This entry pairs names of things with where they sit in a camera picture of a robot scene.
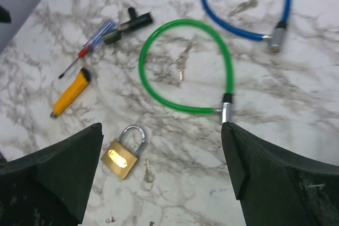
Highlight brass padlock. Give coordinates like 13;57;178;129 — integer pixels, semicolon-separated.
101;125;147;180

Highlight blue red screwdriver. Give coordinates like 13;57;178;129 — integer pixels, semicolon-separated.
58;19;116;79

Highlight green lock small key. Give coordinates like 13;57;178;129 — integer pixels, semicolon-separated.
176;42;195;82

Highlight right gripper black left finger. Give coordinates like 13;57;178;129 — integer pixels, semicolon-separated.
1;123;103;225

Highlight black T-shaped tool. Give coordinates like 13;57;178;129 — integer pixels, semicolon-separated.
102;7;153;45

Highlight orange utility knife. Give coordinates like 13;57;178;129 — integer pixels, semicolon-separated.
50;68;91;118

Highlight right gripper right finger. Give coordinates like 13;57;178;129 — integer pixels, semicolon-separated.
221;122;338;225

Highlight small silver key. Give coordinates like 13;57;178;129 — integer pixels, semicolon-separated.
228;0;258;17

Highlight blue cable lock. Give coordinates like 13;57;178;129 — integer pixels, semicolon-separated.
201;0;292;53

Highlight green cable lock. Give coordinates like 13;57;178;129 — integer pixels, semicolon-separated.
138;19;234;124

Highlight padlock keys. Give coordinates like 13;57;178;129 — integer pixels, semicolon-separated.
141;158;155;191

